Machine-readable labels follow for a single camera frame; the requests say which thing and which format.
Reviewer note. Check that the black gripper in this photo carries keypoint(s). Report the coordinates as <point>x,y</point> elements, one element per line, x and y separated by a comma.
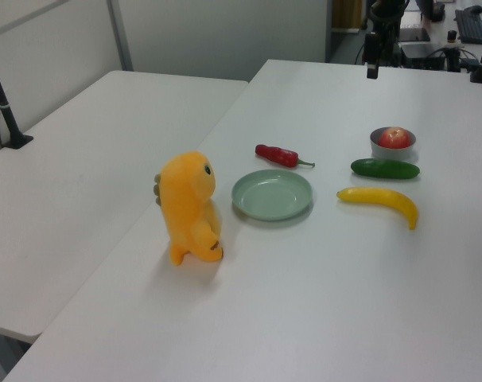
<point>372,47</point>

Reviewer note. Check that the red apple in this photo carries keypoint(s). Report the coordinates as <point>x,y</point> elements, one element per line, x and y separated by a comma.
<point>393,138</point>

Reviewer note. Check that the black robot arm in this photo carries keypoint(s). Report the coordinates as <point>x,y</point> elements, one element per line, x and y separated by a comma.
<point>385,15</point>

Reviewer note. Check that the black equipment box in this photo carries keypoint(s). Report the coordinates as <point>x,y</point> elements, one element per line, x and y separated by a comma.
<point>422,53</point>

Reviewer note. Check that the yellow wooden cabinet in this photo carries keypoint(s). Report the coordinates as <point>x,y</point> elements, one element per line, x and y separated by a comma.
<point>346,14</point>

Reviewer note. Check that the small grey bowl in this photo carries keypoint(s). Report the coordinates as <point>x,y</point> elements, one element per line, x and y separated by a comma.
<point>391,153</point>

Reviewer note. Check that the green cucumber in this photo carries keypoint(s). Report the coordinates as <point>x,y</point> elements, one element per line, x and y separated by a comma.
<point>384,168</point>

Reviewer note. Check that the black keyboard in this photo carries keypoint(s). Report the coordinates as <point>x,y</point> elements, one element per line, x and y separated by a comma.
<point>469,26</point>

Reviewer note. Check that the red chili pepper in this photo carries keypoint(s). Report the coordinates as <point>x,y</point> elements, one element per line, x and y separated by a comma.
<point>278,155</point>

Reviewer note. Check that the yellow banana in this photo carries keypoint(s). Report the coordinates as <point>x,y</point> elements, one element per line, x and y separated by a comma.
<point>388,197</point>

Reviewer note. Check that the pale green plate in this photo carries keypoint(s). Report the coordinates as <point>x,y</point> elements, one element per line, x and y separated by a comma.
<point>272,195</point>

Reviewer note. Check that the yellow plush dinosaur toy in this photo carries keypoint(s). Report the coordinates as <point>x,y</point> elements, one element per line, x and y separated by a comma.
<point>187,199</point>

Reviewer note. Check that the grey partition post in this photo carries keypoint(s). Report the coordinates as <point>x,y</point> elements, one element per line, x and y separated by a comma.
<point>119,36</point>

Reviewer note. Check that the black camera stand pole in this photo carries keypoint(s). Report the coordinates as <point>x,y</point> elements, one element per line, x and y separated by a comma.
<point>4,107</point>

